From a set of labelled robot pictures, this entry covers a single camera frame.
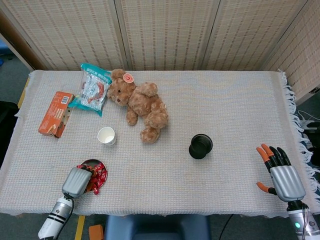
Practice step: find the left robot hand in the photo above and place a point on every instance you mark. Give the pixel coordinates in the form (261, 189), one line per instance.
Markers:
(76, 182)

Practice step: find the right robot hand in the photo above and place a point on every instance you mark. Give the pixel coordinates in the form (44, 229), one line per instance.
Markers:
(287, 182)

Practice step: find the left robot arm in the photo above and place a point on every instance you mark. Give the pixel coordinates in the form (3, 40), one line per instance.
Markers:
(56, 212)

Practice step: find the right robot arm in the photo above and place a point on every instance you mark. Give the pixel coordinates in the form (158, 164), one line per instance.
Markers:
(296, 220)

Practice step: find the silver metal plate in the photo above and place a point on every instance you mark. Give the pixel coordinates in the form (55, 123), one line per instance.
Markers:
(92, 161)

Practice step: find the white paper cup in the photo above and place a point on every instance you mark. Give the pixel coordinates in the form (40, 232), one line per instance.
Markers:
(105, 135)

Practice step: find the yellow floor tape strip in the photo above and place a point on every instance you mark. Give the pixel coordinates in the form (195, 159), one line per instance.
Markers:
(22, 97)
(80, 228)

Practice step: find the orange block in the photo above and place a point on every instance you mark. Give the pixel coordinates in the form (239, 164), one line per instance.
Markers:
(96, 232)

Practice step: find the orange cardboard box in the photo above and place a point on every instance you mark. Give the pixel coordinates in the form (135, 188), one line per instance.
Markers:
(53, 112)

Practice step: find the teal silver snack bag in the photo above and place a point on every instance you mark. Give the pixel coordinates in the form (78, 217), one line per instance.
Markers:
(92, 92)

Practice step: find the black mesh pen holder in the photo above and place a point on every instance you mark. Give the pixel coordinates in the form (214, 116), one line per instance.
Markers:
(200, 150)

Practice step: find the beige woven tablecloth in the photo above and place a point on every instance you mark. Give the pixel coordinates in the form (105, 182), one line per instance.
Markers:
(175, 175)

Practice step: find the brown teddy bear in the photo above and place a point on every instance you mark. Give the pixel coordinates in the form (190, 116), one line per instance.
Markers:
(145, 105)

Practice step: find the brown wooden door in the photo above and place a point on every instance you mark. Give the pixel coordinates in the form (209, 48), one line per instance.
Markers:
(20, 43)

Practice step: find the blue plastic object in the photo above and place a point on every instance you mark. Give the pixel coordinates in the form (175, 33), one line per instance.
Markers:
(3, 50)

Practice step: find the woven folding screen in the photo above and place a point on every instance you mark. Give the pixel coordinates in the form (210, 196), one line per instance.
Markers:
(175, 30)

